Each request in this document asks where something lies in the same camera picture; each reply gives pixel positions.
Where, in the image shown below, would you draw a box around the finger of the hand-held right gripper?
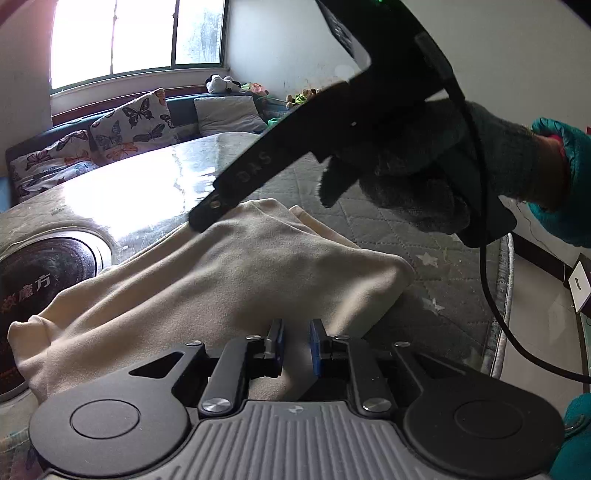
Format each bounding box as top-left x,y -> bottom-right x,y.
189,74 -> 389,234

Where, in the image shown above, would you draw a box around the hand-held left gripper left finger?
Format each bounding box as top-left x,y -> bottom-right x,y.
129,318 -> 284,417

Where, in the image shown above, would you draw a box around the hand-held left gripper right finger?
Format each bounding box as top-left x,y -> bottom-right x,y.
309,318 -> 467,417

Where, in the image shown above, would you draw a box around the cream cloth garment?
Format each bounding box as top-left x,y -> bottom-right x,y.
8,198 -> 416,402

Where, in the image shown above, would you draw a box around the person's right forearm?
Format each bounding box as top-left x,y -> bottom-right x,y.
529,117 -> 591,247

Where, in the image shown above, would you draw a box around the person's right hand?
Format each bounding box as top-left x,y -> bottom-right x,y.
318,98 -> 571,234

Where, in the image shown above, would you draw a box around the brown and green plush toys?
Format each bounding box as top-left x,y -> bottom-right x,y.
284,88 -> 321,109

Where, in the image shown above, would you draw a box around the grey pillow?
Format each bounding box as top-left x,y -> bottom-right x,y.
193,95 -> 269,137

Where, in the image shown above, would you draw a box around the panda plush toy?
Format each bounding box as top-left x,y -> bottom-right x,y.
205,74 -> 243,95

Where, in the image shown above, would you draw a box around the dark blue sofa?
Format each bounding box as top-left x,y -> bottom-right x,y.
4,90 -> 296,204

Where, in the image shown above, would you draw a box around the large butterfly print pillow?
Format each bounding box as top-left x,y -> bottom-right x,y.
90,88 -> 181,164

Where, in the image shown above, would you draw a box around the window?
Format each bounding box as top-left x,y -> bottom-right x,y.
48,0 -> 229,93

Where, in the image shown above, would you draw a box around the black round induction cooktop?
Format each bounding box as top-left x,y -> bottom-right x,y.
0,237 -> 105,402

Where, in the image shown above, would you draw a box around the person's teal jacket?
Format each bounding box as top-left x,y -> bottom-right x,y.
549,394 -> 591,480

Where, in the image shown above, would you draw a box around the black cable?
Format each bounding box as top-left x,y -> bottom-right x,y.
478,231 -> 591,385

